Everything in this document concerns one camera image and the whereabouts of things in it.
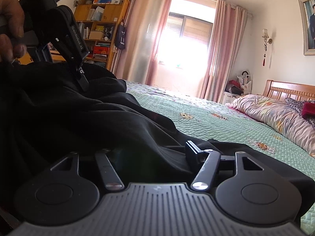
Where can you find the window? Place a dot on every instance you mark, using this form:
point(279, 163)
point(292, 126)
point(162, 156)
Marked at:
point(194, 27)

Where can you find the red box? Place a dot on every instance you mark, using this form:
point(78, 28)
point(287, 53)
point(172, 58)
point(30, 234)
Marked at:
point(101, 50)

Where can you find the person's left hand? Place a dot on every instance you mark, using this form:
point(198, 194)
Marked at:
point(9, 12)

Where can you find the black garment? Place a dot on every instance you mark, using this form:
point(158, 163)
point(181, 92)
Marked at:
point(73, 118)

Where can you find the red cloth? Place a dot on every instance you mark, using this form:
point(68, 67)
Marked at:
point(308, 110)

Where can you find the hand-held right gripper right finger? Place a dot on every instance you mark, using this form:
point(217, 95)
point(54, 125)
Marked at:
point(193, 151)

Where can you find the red bag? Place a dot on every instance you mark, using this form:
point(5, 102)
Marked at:
point(232, 84)

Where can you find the dark patterned pillow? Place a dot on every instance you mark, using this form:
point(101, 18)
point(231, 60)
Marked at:
point(294, 104)

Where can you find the white plastic bag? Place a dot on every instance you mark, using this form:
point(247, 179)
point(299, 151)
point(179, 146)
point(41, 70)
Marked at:
point(246, 83)

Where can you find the navy tote bag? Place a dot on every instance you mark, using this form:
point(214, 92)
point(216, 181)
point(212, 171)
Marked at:
point(120, 38)

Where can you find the wooden bookshelf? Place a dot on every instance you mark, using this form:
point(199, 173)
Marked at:
point(108, 12)

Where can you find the wall lamp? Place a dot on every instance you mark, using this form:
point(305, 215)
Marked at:
point(266, 35)

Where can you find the wooden headboard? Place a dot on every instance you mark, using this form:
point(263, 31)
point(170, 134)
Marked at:
point(283, 89)

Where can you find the brown cardboard box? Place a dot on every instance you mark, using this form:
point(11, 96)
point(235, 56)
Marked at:
point(96, 35)

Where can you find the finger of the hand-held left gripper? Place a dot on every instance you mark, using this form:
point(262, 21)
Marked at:
point(82, 81)

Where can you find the green quilted bedspread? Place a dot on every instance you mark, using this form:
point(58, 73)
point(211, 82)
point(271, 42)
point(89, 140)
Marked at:
point(196, 118)

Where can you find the framed wedding photo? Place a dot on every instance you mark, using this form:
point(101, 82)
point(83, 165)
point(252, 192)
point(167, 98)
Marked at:
point(310, 24)

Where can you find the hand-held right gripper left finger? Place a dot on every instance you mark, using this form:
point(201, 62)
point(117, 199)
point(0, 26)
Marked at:
point(104, 164)

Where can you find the floral duvet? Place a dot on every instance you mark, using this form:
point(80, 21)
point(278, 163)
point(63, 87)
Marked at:
point(270, 113)

